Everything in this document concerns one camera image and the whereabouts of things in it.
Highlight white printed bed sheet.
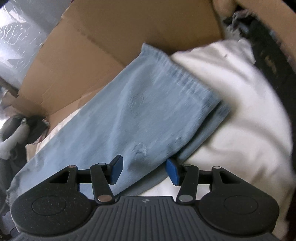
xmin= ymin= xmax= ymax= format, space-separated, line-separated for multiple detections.
xmin=25 ymin=39 xmax=296 ymax=240

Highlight light blue denim pants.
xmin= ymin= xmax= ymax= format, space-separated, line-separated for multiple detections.
xmin=6 ymin=44 xmax=230 ymax=205

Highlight black garment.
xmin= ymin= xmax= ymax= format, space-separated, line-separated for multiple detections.
xmin=11 ymin=115 xmax=49 ymax=163

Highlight grey plush toy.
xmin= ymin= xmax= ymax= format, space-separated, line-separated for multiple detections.
xmin=1 ymin=115 xmax=30 ymax=160

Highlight brown cardboard box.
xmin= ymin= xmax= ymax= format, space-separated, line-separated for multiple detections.
xmin=1 ymin=1 xmax=295 ymax=126

